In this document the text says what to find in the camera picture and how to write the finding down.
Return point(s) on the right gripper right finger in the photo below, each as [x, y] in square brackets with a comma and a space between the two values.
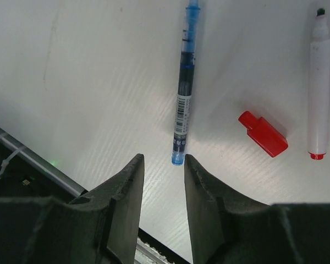
[226, 226]

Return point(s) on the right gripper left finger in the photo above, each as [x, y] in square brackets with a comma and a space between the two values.
[100, 226]

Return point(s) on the white pen blue print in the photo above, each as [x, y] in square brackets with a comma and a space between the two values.
[185, 82]

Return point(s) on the aluminium rail frame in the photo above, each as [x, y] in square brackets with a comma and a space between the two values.
[23, 173]

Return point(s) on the thin white red pen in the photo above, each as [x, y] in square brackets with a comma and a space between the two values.
[319, 86]

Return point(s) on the small red pen cap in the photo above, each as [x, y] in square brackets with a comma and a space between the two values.
[264, 134]

